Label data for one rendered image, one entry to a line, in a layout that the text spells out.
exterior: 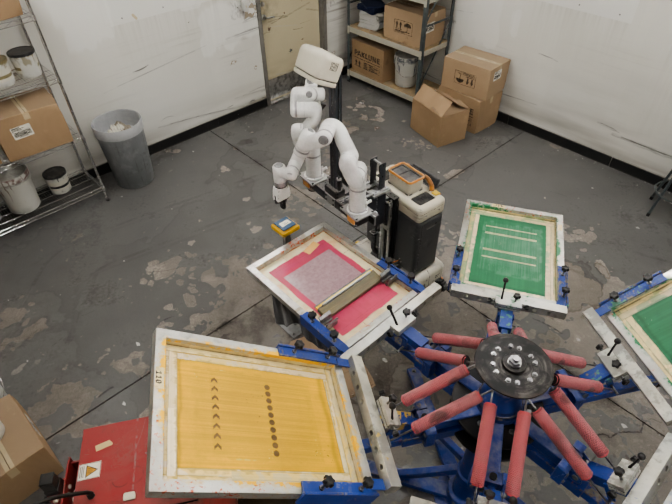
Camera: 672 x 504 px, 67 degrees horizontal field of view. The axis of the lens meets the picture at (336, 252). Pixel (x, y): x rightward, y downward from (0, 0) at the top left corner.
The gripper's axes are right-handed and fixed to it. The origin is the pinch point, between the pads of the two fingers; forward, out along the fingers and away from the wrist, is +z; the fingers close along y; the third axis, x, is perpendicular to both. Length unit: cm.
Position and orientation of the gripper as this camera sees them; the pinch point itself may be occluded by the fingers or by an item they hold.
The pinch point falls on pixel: (283, 205)
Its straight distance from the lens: 305.8
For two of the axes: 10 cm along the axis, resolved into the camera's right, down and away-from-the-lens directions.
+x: 6.8, 5.0, -5.4
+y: -7.3, 4.7, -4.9
